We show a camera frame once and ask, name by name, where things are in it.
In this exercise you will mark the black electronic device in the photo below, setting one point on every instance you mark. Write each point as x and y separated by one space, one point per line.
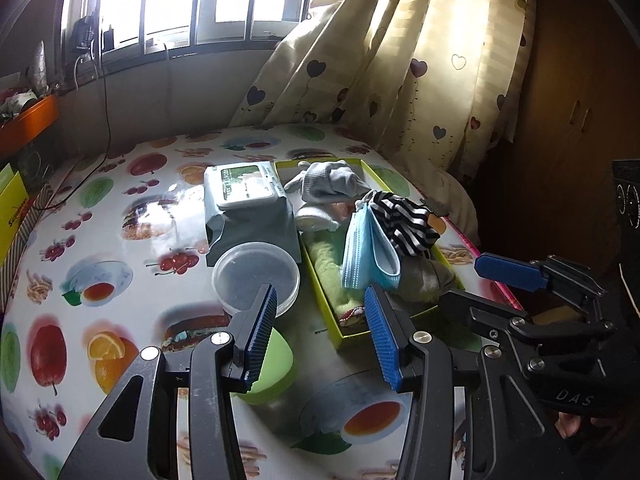
83 32

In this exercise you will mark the brown wooden wardrobe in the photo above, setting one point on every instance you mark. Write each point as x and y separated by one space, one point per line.
575 85

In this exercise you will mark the white fuzzy sock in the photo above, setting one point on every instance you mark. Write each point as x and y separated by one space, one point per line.
315 217

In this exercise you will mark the window with metal bars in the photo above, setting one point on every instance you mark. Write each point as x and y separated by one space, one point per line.
200 0

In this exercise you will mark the yellow cardboard box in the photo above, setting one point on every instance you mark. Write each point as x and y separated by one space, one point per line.
12 215

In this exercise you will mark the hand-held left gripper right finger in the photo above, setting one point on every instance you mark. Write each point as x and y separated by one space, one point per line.
382 340

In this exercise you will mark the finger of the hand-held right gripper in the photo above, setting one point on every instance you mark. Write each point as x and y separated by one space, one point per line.
505 270
480 310

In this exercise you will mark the black white striped sock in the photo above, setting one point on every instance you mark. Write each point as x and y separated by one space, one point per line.
407 225

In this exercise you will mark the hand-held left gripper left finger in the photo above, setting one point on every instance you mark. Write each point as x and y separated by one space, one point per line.
262 330

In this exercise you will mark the person's right hand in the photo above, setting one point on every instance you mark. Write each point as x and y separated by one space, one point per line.
567 425

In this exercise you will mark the silver foil bag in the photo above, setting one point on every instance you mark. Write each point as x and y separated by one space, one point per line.
40 67

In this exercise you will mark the black power adapter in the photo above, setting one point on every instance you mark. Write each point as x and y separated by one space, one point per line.
108 39

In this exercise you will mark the green lidded glass jar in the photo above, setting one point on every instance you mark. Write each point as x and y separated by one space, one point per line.
280 365

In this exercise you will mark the fruit print tablecloth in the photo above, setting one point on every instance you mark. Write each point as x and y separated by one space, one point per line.
135 300

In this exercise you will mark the green fuzzy sock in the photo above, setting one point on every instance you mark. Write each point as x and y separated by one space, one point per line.
327 270

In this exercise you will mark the grey white sock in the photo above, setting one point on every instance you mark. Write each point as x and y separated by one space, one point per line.
330 180

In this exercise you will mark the cream heart print curtain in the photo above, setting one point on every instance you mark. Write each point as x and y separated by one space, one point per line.
400 60

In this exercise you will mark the black white striped box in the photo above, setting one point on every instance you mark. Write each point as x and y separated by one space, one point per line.
32 230

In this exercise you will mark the blue face mask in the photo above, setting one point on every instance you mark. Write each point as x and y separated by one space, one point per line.
362 255

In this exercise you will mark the yellow-green shallow cardboard box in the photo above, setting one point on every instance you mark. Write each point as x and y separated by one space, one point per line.
327 332

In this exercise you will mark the grey wet wipes pack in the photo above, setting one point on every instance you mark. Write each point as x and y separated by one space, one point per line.
245 210

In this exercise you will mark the orange plastic basket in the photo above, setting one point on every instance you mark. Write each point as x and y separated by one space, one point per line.
30 120

